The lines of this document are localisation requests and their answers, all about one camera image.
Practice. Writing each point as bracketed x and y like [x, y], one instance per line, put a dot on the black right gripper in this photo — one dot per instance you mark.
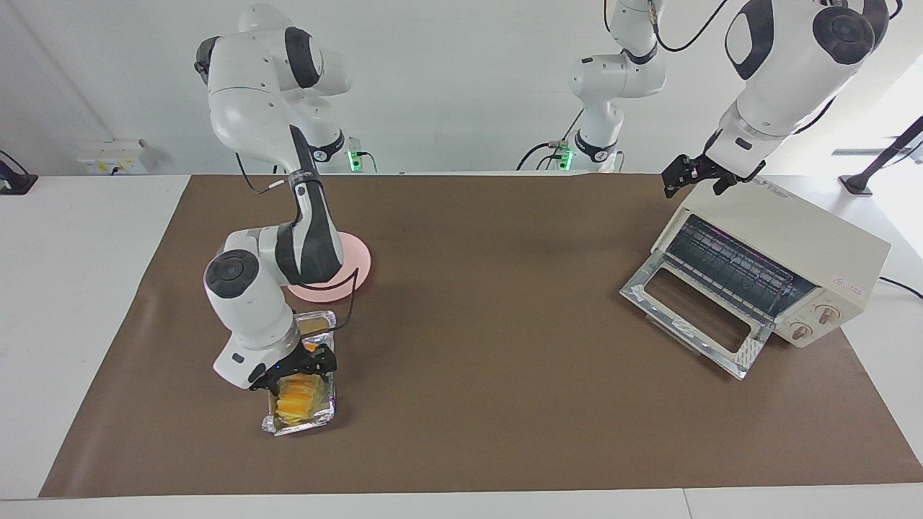
[299, 364]

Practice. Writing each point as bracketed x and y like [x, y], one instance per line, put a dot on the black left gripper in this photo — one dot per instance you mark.
[691, 169]

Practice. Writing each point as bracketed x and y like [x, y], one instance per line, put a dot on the golden bread loaf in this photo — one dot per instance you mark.
[297, 404]

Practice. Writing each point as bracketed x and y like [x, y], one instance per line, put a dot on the aluminium foil tray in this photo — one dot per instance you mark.
[317, 425]

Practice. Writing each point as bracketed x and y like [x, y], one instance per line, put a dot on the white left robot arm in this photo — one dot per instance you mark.
[779, 72]

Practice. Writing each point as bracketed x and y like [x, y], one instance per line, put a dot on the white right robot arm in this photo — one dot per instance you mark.
[252, 310]

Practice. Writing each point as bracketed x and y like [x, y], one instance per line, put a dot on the glass oven door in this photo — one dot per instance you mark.
[649, 295]

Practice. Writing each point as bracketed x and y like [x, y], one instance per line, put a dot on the cream toaster oven body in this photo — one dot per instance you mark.
[807, 231]

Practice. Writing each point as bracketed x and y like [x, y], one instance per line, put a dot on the cream oven knob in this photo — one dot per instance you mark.
[829, 315]
[801, 331]

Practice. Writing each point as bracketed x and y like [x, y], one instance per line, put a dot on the pink round plate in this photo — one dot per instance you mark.
[358, 259]

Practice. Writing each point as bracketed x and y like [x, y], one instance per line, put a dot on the black tripod stand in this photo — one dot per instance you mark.
[858, 184]

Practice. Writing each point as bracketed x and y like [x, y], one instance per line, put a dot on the brown table mat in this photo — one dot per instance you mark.
[505, 418]

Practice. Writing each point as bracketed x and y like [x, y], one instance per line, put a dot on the black clamp stand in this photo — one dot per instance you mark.
[18, 184]

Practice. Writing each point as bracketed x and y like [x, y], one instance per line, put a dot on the white wall socket box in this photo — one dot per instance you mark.
[115, 157]

